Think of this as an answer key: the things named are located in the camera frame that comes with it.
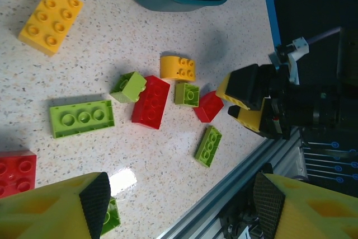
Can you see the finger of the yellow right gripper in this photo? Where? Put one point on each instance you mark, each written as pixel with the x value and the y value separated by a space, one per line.
pixel 242 85
pixel 249 117

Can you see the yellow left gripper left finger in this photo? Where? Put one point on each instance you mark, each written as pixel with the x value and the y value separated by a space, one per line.
pixel 42 216

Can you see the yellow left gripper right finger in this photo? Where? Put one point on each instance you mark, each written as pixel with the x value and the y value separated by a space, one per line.
pixel 307 213

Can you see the small red lego brick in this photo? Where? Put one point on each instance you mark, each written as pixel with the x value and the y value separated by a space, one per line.
pixel 16 172
pixel 208 107

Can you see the curved yellow lego brick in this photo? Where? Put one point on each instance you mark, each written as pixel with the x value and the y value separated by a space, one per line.
pixel 170 68

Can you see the long red lego brick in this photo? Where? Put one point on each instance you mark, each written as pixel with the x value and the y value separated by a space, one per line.
pixel 151 104

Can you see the long lime lego brick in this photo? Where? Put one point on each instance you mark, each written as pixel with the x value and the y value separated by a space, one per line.
pixel 208 146
pixel 81 117

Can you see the large yellow lego brick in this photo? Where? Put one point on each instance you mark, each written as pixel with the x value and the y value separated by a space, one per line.
pixel 50 18

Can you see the small lime lego brick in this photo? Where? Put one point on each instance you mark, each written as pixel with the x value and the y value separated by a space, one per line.
pixel 131 88
pixel 113 216
pixel 184 94

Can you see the blue table edge strip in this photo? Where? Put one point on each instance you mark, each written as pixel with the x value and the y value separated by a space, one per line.
pixel 270 4

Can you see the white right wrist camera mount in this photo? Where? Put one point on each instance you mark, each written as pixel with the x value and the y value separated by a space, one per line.
pixel 299 47

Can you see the aluminium front frame rail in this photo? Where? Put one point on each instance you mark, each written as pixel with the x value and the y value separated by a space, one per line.
pixel 223 191

